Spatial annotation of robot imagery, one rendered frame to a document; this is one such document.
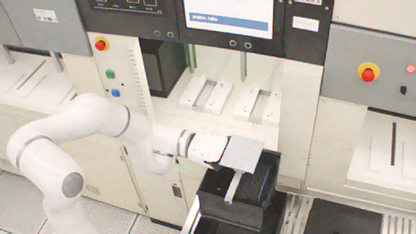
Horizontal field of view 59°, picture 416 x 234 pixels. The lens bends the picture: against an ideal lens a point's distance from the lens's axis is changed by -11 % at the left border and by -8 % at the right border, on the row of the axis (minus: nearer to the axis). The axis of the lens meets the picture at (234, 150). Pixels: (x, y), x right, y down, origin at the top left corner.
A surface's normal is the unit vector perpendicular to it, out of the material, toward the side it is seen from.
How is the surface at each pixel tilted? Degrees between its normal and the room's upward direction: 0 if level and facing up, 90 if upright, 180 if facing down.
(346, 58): 90
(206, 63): 0
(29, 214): 0
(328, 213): 0
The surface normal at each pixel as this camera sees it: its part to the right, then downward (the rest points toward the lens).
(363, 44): -0.30, 0.74
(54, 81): -0.03, -0.65
